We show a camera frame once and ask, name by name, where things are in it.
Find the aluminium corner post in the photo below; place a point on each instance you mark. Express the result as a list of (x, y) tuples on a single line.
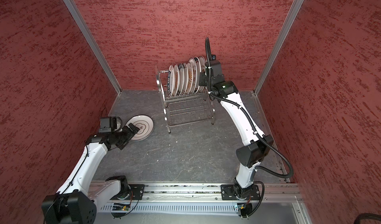
[(79, 20), (290, 18)]

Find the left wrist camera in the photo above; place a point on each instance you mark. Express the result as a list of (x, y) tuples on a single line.
[(110, 124)]

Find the white plate black emblem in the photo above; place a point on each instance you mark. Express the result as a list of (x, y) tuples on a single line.
[(145, 125)]

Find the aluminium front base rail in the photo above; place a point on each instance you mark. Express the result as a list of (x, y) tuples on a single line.
[(202, 198)]

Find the small circuit board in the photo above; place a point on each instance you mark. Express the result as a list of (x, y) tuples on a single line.
[(121, 207), (244, 210)]

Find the right small circuit board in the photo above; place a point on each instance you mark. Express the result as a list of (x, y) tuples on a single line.
[(244, 210)]

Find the aluminium right corner post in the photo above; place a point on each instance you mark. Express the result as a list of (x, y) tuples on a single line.
[(290, 18)]

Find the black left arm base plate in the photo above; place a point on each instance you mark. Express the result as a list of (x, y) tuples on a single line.
[(134, 192)]

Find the left small circuit board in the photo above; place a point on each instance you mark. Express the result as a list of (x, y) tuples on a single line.
[(121, 207)]

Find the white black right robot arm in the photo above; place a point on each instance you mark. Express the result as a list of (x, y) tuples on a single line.
[(253, 151)]

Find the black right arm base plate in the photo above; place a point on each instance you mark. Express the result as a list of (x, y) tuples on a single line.
[(235, 192)]

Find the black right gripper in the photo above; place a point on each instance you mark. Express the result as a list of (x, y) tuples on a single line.
[(203, 76)]

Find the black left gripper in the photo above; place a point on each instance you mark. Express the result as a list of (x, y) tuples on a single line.
[(130, 134)]

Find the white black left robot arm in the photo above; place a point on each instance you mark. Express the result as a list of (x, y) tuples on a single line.
[(72, 203)]

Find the stainless steel dish rack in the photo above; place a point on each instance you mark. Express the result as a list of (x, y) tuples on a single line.
[(183, 109)]

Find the aluminium left corner post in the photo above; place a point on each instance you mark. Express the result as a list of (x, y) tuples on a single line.
[(79, 20)]

